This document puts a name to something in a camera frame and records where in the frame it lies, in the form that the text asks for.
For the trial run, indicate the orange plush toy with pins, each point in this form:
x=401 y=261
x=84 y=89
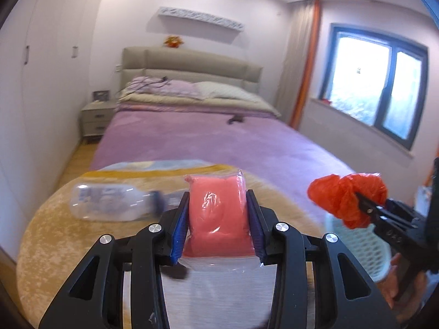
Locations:
x=173 y=41

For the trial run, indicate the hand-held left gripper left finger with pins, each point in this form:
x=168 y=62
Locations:
x=180 y=233

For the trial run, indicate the round yellow rug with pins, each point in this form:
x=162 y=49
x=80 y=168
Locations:
x=51 y=246

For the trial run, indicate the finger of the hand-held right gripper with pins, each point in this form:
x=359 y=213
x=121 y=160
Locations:
x=372 y=204
x=387 y=221

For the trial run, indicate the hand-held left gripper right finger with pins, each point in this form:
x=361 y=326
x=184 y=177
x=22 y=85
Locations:
x=255 y=233

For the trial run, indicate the person's right hand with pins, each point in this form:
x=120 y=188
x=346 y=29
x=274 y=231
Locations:
x=394 y=281

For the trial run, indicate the small dark object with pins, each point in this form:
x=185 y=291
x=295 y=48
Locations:
x=237 y=119

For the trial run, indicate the pink zip bag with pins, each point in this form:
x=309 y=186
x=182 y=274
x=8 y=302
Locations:
x=216 y=212

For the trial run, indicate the teal plastic basket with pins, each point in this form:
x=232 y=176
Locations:
x=356 y=246

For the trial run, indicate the white wardrobe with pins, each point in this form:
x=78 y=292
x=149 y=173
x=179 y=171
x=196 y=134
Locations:
x=41 y=109

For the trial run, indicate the white wall shelf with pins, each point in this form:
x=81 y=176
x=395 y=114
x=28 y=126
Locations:
x=202 y=17

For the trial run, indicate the beige upholstered bed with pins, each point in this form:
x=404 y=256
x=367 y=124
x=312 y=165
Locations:
x=188 y=65

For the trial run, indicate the beige nightstand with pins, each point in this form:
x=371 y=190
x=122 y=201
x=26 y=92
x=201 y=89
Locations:
x=97 y=120

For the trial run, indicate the purple bedspread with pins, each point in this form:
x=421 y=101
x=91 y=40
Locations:
x=205 y=137

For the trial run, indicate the purple striped pillow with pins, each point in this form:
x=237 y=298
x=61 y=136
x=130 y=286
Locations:
x=175 y=89

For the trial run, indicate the beige and orange curtain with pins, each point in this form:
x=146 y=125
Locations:
x=301 y=65

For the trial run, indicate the dark framed window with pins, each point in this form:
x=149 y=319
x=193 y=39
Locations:
x=392 y=85

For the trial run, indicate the white pillow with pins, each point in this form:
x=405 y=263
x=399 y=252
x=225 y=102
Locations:
x=223 y=90

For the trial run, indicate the orange plastic bag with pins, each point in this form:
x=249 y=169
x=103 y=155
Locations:
x=332 y=195

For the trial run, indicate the small picture frame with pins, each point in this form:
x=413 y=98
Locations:
x=101 y=96

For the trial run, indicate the clear plastic bottle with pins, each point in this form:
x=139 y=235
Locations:
x=109 y=200

